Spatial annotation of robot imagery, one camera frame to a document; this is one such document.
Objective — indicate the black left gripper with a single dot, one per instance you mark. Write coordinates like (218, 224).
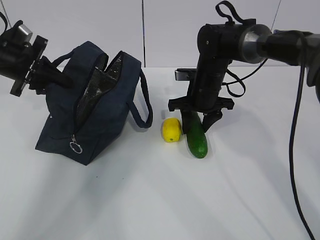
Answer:
(24, 66)

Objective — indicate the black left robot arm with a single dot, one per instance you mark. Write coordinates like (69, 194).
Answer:
(9, 50)

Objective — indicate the dark blue lunch bag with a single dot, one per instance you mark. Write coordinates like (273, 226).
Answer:
(87, 118)

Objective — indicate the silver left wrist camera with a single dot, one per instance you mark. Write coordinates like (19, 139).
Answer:
(23, 33)

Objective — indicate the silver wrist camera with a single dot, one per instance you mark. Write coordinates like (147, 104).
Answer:
(184, 74)
(23, 33)

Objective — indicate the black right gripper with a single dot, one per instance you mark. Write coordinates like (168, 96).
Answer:
(187, 105)

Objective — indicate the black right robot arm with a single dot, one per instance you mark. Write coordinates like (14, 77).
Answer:
(221, 44)

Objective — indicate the green cucumber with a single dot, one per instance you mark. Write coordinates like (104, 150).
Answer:
(196, 138)

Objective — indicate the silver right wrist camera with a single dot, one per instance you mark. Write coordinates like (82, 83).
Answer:
(184, 74)

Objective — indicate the yellow lemon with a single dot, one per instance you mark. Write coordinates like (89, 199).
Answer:
(171, 130)

